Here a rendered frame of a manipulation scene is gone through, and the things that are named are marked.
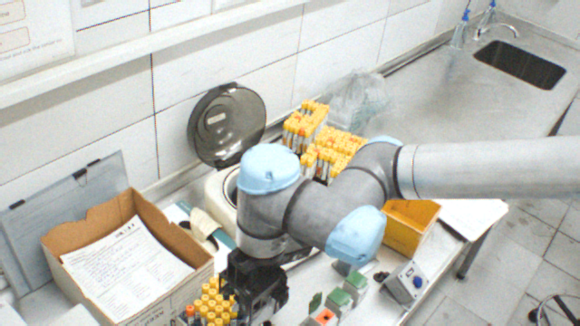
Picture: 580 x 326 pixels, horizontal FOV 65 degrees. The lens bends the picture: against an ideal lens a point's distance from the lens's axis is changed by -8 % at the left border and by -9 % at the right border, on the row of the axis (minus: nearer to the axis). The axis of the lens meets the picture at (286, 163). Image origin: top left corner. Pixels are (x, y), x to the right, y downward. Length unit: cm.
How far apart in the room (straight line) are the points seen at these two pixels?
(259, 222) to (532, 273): 223
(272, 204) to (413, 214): 79
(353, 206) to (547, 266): 230
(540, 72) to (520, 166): 218
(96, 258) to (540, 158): 89
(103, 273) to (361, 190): 65
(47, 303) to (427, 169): 84
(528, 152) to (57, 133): 84
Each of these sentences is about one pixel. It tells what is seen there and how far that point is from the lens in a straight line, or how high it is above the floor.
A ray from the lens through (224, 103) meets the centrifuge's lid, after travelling 125.
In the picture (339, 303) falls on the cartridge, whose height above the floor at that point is 94.
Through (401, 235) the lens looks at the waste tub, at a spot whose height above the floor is 93.
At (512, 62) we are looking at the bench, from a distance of 280.
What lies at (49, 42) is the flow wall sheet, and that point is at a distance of 95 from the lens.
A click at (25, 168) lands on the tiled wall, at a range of 105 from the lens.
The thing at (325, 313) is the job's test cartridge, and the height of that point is 95.
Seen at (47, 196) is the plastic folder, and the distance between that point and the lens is 109.
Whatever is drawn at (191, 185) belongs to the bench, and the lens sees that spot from 136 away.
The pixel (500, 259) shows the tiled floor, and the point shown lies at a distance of 271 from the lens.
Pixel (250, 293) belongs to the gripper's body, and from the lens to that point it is 73.
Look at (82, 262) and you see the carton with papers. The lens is 112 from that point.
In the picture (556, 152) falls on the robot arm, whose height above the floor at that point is 150.
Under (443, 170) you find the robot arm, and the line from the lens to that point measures 63.
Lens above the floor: 178
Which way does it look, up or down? 39 degrees down
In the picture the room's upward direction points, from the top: 8 degrees clockwise
